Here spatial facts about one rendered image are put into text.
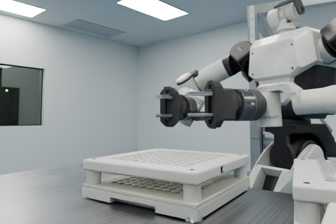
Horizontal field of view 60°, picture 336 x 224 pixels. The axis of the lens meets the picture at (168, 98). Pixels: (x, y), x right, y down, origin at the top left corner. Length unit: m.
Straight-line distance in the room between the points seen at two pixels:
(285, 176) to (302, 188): 0.63
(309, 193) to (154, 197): 0.23
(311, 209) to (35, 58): 6.10
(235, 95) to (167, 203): 0.41
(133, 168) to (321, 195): 0.28
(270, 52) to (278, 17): 0.15
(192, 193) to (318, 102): 0.46
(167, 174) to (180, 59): 6.43
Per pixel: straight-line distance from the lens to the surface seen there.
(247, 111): 0.79
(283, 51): 1.05
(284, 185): 1.01
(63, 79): 6.52
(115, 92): 7.25
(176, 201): 0.46
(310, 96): 0.82
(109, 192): 0.55
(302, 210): 0.40
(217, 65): 1.29
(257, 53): 1.12
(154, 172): 0.48
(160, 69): 7.23
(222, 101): 0.76
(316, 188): 0.39
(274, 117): 0.86
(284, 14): 1.16
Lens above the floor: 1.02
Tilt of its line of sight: 4 degrees up
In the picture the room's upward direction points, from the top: straight up
